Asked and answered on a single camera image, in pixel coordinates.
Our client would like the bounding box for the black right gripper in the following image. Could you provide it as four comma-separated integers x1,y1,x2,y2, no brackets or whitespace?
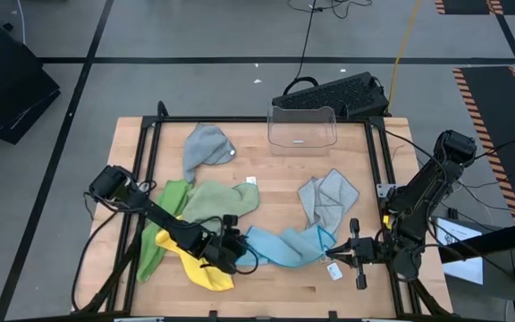
326,217,380,291

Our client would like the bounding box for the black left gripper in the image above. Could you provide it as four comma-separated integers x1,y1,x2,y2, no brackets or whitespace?
201,213,250,275

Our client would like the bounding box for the light blue towel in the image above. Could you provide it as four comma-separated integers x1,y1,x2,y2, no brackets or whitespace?
235,225,344,282

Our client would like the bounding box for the light grey waffle towel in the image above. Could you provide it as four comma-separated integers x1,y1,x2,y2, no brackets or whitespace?
297,168,360,236

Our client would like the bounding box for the yellow towel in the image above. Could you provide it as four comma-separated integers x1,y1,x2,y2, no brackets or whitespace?
155,216,235,292

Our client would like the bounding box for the pale green towel, teal trim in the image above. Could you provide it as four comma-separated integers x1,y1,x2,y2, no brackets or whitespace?
181,175,261,233

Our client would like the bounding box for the bright green towel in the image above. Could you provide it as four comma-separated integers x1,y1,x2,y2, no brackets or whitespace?
136,178,194,283

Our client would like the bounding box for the blue-grey towel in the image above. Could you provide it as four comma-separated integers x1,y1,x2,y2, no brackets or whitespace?
182,123,237,184

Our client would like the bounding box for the white printed sheet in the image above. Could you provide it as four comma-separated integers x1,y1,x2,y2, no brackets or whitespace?
435,216,485,286

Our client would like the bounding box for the clear plastic bin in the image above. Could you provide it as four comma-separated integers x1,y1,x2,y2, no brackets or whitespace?
266,106,338,157

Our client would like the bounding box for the black perforated computer case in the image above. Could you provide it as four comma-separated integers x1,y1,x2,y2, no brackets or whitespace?
271,71,391,121

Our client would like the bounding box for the black hazard-striped floor mat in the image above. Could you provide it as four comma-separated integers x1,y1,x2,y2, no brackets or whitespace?
452,65,515,225
434,0,515,16

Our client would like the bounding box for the black cart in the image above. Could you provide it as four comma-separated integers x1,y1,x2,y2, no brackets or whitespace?
0,24,62,146

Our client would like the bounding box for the silver metal bracket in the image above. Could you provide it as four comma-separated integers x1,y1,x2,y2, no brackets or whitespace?
376,182,398,199

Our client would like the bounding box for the black metal table frame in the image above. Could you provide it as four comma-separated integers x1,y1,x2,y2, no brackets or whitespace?
72,100,454,322

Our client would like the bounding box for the yellow cable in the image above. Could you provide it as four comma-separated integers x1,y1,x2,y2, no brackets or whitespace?
386,0,422,113

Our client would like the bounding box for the black floor cable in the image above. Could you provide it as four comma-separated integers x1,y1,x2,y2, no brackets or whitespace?
283,0,373,96

